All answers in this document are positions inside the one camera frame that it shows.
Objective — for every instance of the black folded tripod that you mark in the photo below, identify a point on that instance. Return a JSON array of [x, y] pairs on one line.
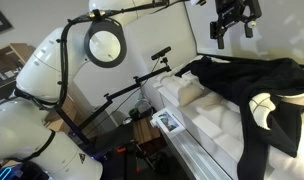
[[145, 156]]

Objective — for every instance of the green object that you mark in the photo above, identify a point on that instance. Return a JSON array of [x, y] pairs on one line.
[[135, 114]]

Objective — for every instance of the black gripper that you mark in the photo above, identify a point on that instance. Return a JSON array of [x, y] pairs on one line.
[[230, 11]]

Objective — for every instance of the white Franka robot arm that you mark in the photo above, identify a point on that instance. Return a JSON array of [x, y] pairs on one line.
[[42, 73]]

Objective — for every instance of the black wall picture frame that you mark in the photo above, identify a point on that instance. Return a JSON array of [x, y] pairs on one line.
[[0, 20]]

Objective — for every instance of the white panel with picture sticker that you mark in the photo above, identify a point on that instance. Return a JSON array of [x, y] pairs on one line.
[[168, 120]]

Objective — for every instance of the white tufted mattress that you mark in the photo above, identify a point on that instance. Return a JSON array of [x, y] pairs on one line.
[[218, 120]]

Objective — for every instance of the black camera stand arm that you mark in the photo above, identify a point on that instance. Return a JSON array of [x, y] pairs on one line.
[[125, 90]]

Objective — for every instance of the black camera bar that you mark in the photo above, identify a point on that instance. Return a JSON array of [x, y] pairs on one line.
[[161, 53]]

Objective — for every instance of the beige pillow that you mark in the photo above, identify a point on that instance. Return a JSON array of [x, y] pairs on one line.
[[189, 94]]

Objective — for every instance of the wooden shelf unit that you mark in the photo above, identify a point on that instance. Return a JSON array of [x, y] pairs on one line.
[[22, 50]]

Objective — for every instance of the blue lit device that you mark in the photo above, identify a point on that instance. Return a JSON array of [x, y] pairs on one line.
[[5, 174]]

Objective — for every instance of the wooden stool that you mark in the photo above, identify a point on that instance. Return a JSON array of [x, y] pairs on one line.
[[146, 130]]

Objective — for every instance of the black cloth with white patches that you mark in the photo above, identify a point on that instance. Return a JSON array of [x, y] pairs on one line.
[[245, 80]]

